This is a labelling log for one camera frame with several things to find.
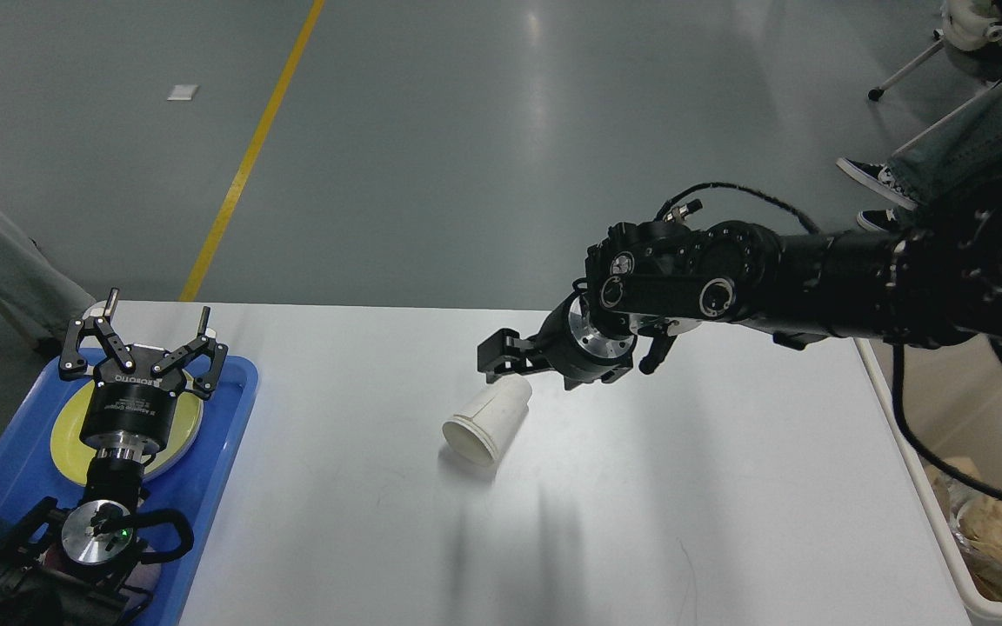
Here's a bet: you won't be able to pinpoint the yellow plastic plate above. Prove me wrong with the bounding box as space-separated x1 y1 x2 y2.
50 382 204 486

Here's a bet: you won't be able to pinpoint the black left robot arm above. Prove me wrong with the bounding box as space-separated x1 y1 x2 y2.
0 289 228 625

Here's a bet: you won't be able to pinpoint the standing person grey trousers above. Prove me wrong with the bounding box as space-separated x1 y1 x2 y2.
0 183 97 496

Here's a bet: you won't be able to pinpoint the pale green plate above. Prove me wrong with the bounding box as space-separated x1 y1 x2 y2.
144 415 203 483

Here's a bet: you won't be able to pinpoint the aluminium foil tray sheet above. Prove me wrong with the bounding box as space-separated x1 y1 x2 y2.
924 466 972 534

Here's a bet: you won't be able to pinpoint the seated person in jeans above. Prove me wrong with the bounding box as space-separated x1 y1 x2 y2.
836 83 1002 231

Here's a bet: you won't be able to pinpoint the blue plastic tray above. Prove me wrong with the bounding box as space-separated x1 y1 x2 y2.
0 354 258 625

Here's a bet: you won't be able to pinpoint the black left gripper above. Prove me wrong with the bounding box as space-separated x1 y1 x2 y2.
58 289 229 457

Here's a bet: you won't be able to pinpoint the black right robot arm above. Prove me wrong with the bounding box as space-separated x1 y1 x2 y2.
477 173 1002 500

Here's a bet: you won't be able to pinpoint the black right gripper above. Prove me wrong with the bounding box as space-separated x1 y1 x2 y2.
477 292 637 390

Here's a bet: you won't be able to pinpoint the beige plastic bin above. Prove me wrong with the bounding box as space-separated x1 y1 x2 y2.
896 338 1002 625

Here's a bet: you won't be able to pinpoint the white paper cup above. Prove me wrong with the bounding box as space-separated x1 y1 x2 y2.
441 376 532 467

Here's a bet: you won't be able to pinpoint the brown paper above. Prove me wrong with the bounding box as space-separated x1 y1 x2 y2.
957 496 1002 563

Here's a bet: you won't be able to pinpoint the white office chair with jacket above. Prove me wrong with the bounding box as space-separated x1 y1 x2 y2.
867 1 1002 102

